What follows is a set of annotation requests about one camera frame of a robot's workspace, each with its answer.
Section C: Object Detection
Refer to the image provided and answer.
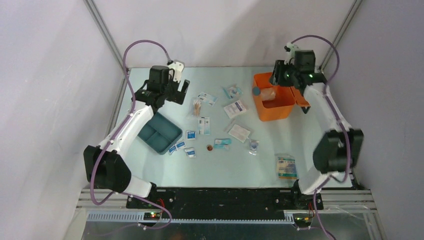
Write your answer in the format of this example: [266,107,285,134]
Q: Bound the cotton ball bag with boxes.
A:
[259,87,277,102]

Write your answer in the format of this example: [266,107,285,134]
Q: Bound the orange medicine kit box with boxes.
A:
[251,72,310,122]

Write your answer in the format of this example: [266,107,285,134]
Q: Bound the teal plaster bag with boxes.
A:
[222,84,243,99]

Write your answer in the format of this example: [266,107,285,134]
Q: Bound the white blue labelled pack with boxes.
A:
[223,100,248,119]

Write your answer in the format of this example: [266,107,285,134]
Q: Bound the white gauze pad pack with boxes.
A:
[228,124,251,143]

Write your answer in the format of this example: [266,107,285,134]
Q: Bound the green labelled gauze pack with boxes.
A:
[275,153,298,180]

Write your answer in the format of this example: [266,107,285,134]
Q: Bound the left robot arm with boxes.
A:
[83,60,190,208]

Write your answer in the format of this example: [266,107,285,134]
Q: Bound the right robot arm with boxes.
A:
[269,48,364,209]

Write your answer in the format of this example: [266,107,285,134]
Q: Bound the cotton swab bag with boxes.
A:
[191,97,202,117]

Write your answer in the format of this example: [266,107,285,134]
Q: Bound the upper blue white sachet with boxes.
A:
[198,91,218,107]

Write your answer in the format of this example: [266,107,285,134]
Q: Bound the blue white sachet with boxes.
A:
[197,116,211,135]
[198,91,218,107]

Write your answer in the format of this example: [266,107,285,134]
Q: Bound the lower blue white sachet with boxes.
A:
[197,116,211,135]

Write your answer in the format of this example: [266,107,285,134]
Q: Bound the blue alcohol wipe packet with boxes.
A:
[186,130,196,140]

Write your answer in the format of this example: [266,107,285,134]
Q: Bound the teal divided tray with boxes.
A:
[137,112,183,155]

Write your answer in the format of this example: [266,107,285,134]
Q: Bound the blue wipe packet middle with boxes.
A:
[175,140,187,150]

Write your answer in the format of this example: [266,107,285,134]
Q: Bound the blue wipe packet left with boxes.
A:
[168,144,177,155]

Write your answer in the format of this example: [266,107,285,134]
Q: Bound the blue wipe packet lower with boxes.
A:
[184,147,197,158]

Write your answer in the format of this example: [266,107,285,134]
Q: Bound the teal wrapped bandage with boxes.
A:
[213,138,232,150]

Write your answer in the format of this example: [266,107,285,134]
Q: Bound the clear bag blue tape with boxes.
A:
[249,139,259,156]

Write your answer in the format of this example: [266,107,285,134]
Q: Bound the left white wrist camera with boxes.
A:
[167,60,185,83]

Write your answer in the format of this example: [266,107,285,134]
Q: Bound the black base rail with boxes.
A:
[126,187,324,221]

